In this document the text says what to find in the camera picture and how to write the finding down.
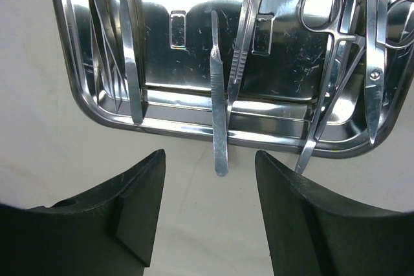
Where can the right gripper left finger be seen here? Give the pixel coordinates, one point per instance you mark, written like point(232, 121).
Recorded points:
point(107, 230)

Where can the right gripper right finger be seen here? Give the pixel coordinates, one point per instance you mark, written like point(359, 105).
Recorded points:
point(312, 230)

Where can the beige cloth wrap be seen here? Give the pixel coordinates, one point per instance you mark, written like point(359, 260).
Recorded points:
point(207, 224)

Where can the steel scalpel handle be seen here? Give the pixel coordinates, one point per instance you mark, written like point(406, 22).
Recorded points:
point(245, 30)
point(219, 126)

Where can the steel tweezers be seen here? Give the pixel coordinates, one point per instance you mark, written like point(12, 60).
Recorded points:
point(131, 53)

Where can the steel surgical scissors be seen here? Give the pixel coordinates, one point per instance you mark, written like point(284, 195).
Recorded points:
point(376, 58)

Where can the stainless steel tray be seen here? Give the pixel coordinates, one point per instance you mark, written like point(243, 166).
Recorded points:
point(281, 79)

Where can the steel forceps with rings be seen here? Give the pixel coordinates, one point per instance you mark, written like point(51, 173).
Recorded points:
point(344, 50)

